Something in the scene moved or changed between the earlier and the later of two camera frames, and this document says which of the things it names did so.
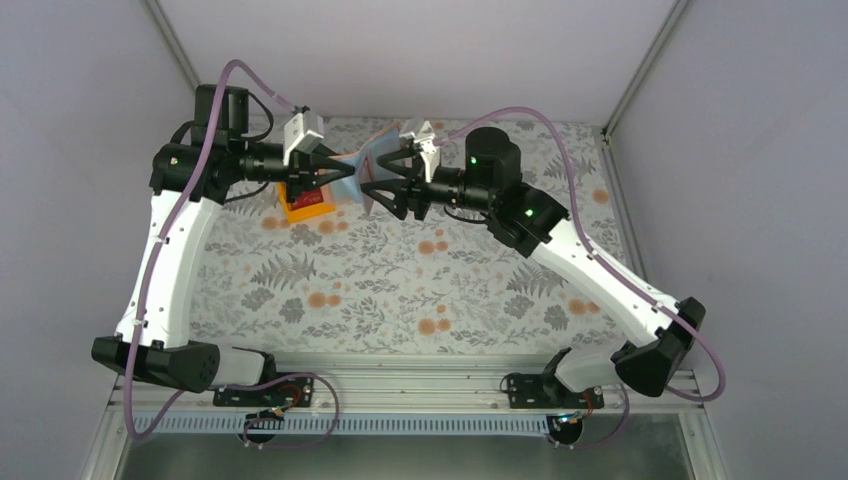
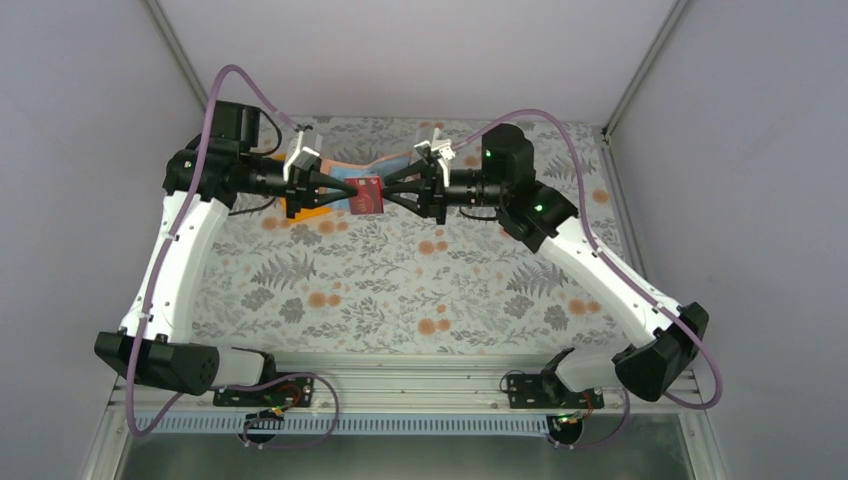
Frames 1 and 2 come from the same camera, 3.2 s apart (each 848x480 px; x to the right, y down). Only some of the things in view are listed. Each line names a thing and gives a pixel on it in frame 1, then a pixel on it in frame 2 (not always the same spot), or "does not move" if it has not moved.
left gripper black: x=298 y=172 -> x=298 y=189
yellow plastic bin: x=302 y=212 does not move
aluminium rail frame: x=409 y=394 does not move
